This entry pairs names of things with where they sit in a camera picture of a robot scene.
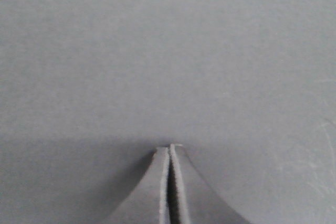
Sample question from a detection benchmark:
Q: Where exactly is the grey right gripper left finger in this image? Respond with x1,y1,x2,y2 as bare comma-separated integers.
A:
104,147,170,224

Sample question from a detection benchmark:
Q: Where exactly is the dark grey fridge door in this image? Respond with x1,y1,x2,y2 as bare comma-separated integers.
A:
1,0,335,223

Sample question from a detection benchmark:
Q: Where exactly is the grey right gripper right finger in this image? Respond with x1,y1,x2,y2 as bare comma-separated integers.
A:
169,144,249,223

